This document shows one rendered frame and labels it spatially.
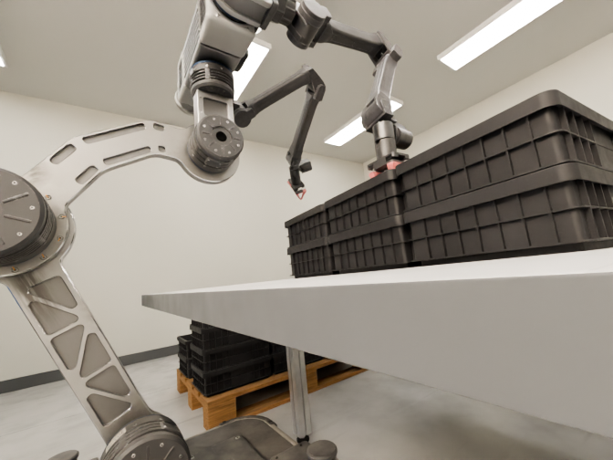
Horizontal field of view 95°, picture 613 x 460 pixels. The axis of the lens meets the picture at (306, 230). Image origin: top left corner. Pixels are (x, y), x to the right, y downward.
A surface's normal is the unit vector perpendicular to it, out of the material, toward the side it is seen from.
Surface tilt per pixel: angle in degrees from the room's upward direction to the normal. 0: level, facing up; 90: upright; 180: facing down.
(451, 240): 90
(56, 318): 90
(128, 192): 90
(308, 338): 90
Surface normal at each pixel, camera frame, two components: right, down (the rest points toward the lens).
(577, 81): -0.82, 0.00
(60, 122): 0.56, -0.19
